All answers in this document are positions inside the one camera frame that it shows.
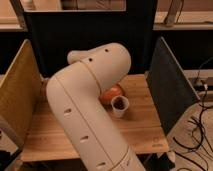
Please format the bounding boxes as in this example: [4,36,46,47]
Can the white paper cup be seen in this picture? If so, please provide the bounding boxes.
[111,95,129,118]

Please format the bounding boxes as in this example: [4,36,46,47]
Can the black back panel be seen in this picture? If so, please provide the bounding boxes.
[24,0,157,77]

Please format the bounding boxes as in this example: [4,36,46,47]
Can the black floor cables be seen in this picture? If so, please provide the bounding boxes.
[172,99,213,171]

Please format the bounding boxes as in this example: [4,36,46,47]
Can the right dark side panel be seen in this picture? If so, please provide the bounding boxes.
[147,37,200,135]

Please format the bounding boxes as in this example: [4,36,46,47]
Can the orange ball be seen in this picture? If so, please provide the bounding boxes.
[99,84,124,105]

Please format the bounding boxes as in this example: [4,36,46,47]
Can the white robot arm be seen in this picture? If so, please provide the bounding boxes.
[46,43,145,171]

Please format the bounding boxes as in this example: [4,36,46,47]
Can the left wooden side panel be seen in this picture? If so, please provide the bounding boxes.
[0,39,42,148]

